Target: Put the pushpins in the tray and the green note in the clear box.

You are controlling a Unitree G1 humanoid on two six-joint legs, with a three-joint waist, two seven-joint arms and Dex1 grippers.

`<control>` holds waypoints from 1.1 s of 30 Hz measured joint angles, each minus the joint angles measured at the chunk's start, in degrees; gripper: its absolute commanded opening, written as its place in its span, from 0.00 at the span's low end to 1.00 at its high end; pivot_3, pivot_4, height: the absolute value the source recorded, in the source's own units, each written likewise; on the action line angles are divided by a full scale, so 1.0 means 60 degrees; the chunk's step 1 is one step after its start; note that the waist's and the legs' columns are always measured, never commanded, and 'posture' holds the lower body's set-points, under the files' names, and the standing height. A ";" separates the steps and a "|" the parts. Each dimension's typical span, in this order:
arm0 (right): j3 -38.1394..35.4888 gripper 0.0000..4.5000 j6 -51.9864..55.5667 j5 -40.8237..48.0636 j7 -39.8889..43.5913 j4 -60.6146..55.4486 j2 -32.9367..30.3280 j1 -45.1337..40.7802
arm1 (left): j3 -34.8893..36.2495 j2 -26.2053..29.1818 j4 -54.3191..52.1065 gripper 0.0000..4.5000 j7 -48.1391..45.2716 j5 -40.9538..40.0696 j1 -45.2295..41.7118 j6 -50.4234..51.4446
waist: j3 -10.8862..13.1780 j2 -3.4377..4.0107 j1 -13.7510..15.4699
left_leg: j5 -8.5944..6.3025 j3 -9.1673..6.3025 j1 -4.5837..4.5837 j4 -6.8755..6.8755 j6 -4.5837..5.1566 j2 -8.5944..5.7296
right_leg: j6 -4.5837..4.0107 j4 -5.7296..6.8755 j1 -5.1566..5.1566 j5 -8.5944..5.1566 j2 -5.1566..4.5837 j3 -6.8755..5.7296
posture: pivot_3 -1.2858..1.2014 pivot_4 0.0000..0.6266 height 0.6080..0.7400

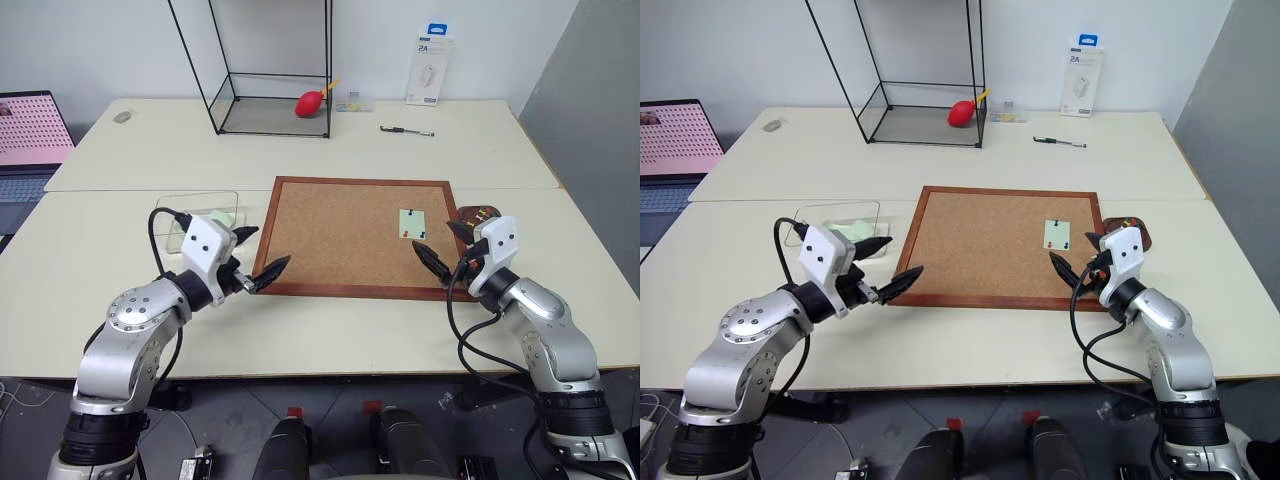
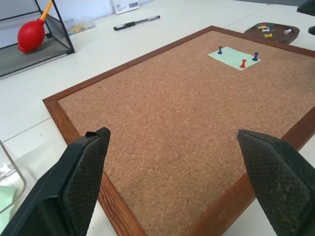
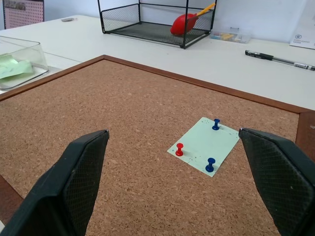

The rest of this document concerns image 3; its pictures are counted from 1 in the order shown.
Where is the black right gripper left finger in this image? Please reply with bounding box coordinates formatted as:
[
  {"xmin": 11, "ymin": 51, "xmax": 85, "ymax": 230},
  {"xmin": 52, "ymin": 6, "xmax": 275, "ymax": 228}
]
[{"xmin": 0, "ymin": 129, "xmax": 110, "ymax": 236}]

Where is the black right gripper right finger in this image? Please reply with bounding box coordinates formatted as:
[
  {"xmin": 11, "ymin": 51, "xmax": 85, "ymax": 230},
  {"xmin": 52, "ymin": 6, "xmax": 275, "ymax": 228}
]
[{"xmin": 238, "ymin": 127, "xmax": 315, "ymax": 236}]

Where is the light green paper note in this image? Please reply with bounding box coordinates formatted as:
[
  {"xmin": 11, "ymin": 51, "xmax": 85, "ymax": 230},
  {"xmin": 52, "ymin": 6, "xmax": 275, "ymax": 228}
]
[{"xmin": 167, "ymin": 117, "xmax": 241, "ymax": 178}]

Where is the green paper note in tray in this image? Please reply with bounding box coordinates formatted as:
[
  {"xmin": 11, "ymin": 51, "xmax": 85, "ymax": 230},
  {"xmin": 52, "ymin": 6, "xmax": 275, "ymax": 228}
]
[
  {"xmin": 0, "ymin": 54, "xmax": 20, "ymax": 72},
  {"xmin": 0, "ymin": 60, "xmax": 34, "ymax": 80}
]

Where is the black pen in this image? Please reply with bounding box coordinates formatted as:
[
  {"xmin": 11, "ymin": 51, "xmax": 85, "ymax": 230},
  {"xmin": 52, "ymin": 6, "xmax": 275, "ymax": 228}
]
[{"xmin": 245, "ymin": 50, "xmax": 315, "ymax": 72}]

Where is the clear plastic tray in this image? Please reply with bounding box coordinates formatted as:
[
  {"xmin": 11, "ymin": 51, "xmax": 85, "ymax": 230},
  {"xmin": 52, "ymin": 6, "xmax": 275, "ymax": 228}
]
[{"xmin": 0, "ymin": 35, "xmax": 49, "ymax": 90}]

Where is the small clear plastic box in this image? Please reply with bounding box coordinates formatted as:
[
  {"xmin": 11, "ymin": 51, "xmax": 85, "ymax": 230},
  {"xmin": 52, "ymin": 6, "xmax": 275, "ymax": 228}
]
[{"xmin": 209, "ymin": 27, "xmax": 252, "ymax": 45}]

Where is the white retail package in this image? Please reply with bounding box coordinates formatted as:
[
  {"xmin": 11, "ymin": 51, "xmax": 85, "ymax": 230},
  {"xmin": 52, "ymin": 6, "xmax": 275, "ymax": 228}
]
[{"xmin": 289, "ymin": 0, "xmax": 315, "ymax": 50}]

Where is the laptop with pink screen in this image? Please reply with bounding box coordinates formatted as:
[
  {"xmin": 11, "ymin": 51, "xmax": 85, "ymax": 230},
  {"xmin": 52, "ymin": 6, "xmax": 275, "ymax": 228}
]
[{"xmin": 2, "ymin": 0, "xmax": 45, "ymax": 30}]

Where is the red rubber air blower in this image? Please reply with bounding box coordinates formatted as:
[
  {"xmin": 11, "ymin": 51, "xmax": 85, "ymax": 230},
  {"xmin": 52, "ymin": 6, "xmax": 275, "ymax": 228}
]
[{"xmin": 170, "ymin": 2, "xmax": 217, "ymax": 38}]

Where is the cork board with wooden frame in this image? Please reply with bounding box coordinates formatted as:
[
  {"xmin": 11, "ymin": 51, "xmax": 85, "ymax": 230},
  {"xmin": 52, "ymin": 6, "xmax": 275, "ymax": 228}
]
[{"xmin": 0, "ymin": 55, "xmax": 315, "ymax": 236}]

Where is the black wire mesh rack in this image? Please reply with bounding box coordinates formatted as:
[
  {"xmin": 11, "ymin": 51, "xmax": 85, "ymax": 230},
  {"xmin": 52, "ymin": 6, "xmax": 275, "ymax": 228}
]
[{"xmin": 97, "ymin": 0, "xmax": 218, "ymax": 50}]

